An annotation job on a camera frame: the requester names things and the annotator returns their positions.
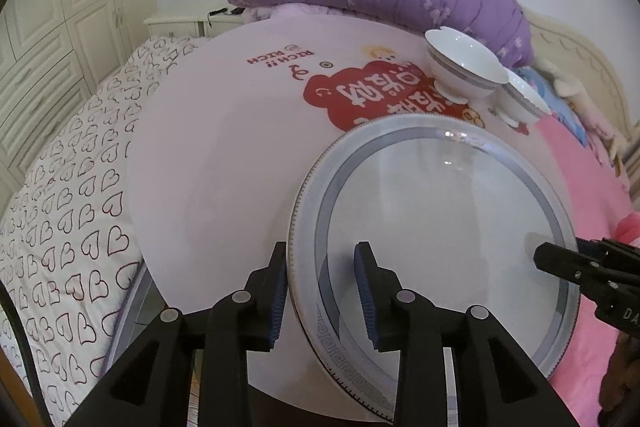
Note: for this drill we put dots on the white bowl with grey band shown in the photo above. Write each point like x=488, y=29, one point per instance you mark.
x=525, y=99
x=467, y=54

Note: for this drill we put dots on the cream panelled wardrobe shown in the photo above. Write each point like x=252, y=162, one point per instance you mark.
x=60, y=7

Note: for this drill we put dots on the blue printed pillow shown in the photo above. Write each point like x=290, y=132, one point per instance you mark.
x=542, y=84

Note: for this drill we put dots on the cream nightstand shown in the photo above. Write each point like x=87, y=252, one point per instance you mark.
x=185, y=19

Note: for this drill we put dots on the pink bedsheet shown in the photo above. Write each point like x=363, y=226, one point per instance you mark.
x=590, y=197

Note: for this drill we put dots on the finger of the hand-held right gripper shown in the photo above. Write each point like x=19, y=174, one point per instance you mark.
x=560, y=259
x=617, y=254

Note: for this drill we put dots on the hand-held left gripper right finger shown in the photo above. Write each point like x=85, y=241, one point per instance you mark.
x=365, y=302

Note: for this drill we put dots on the cream and pink plush toy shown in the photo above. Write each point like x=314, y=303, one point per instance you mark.
x=565, y=79

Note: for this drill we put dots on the round pink printed table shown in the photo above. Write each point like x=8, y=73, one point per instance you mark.
x=225, y=147

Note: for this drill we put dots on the white plate with grey rim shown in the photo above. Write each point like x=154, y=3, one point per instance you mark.
x=440, y=217

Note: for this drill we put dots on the cream carved headboard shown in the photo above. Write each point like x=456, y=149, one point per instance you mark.
x=590, y=57

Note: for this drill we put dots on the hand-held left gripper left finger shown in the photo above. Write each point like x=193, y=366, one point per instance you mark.
x=276, y=307

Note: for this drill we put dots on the white heart-print bedsheet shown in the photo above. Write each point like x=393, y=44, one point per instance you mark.
x=65, y=227

